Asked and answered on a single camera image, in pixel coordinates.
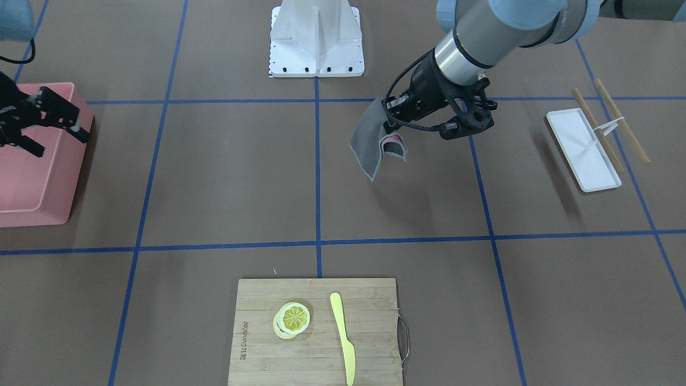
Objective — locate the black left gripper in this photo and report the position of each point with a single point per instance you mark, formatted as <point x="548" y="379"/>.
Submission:
<point x="427" y="90"/>

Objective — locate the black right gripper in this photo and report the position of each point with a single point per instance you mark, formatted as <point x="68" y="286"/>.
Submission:
<point x="12" y="116"/>

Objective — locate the grey wiping cloth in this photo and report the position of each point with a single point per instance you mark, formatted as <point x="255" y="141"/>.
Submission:
<point x="370" y="141"/>

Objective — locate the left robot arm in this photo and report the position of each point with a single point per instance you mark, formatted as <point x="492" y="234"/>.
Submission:
<point x="485" y="32"/>

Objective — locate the pink plastic bin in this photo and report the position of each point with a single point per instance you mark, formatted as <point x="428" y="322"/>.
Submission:
<point x="38" y="191"/>

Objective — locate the wooden rack rod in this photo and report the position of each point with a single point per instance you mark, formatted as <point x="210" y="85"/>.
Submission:
<point x="617" y="115"/>
<point x="602" y="140"/>

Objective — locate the white rack tray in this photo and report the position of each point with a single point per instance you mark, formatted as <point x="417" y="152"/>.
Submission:
<point x="590" y="166"/>

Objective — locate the bamboo cutting board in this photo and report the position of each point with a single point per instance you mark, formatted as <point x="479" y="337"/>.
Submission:
<point x="314" y="357"/>

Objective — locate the yellow lemon slice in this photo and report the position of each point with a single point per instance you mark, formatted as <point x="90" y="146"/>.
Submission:
<point x="291" y="319"/>

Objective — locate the yellow plastic knife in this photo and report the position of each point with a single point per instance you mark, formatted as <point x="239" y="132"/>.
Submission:
<point x="347" y="347"/>

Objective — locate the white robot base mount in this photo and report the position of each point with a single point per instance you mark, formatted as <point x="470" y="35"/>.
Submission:
<point x="316" y="39"/>

